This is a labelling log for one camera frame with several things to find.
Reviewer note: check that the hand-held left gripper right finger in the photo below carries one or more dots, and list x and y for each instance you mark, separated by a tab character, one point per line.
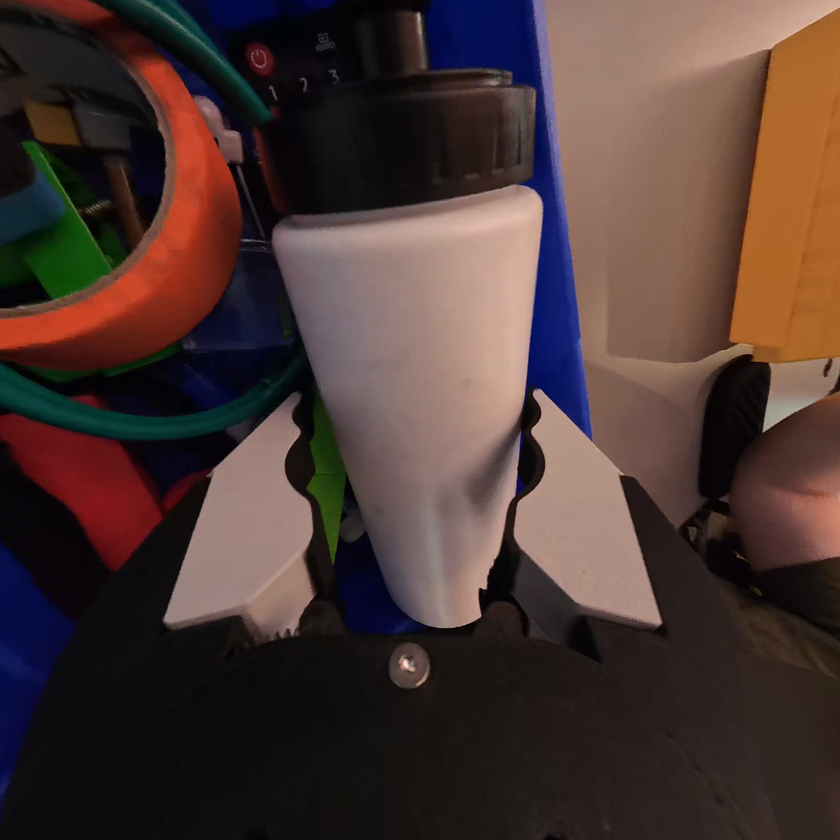
584	525

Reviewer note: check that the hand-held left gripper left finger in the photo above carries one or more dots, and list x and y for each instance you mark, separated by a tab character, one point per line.
243	525

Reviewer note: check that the blue plastic bin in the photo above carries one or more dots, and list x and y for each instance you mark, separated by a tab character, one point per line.
558	295

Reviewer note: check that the white bottle black cap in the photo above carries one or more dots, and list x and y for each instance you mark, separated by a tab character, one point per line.
407	361

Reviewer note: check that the yellow plastic bin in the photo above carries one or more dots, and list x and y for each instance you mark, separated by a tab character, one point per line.
800	197

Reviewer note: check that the orange tape roll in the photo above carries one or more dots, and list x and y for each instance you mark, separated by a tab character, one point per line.
197	262

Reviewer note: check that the green plastic square tube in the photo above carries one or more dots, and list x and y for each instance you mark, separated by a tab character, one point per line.
65	229

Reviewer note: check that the person's right forearm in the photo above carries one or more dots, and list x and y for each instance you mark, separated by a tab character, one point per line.
787	479

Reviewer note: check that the small green plastic piece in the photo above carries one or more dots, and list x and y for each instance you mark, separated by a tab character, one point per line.
328	472

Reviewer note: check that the red plastic part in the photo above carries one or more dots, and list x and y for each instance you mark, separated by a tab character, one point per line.
85	472

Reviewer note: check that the clear plastic case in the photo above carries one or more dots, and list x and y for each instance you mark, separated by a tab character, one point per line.
249	302

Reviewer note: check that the white plastic clip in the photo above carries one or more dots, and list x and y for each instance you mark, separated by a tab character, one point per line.
220	131

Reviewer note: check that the black remote control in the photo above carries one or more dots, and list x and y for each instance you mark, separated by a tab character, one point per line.
298	65

